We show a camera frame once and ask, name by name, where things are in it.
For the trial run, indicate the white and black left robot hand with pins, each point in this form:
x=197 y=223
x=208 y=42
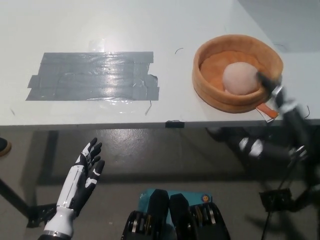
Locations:
x=75 y=180

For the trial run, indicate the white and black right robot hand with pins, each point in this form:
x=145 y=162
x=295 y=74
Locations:
x=291 y=117

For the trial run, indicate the pale pink plush dumpling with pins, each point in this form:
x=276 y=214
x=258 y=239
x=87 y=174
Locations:
x=238 y=78

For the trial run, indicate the black metal foot plate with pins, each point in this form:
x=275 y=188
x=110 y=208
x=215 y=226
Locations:
x=275 y=200

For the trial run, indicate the black and teal robot torso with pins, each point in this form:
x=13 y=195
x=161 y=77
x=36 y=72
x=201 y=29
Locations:
x=180 y=212

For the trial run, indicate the black metal table leg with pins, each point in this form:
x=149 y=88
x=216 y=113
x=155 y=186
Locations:
x=15 y=197

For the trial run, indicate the brown and black shoe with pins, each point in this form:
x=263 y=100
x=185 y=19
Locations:
x=4 y=147

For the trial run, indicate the orange plush round basket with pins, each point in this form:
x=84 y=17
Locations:
x=212 y=92

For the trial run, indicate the grey duct tape patch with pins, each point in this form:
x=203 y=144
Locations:
x=92 y=75

